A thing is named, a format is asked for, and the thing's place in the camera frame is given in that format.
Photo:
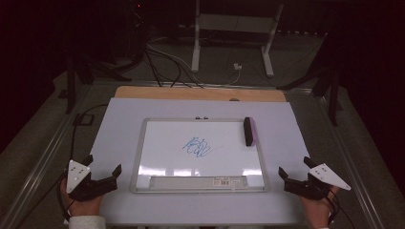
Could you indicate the white metal stand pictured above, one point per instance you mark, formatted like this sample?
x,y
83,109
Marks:
x,y
235,23

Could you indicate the black and purple eraser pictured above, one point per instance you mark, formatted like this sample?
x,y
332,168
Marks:
x,y
249,132

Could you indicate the person's right hand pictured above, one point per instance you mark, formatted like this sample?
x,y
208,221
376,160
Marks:
x,y
317,211

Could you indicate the black tripod stand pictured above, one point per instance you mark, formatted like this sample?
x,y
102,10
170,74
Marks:
x,y
71,82
331,79

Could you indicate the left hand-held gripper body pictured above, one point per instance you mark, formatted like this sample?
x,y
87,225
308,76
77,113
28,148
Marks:
x,y
83,187

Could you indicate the dark equipment rack red light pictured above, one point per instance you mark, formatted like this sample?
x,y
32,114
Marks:
x,y
138,28

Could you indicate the white table mat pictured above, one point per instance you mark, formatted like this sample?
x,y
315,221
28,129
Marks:
x,y
119,143

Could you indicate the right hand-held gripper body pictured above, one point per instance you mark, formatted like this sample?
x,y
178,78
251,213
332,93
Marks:
x,y
310,187

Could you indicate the dark square floor plate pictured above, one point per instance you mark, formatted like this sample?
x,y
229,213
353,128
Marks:
x,y
83,119

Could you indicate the silver framed whiteboard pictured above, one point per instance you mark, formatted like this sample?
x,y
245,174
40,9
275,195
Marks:
x,y
178,159

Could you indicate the person's left hand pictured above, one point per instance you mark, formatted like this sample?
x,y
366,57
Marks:
x,y
83,207

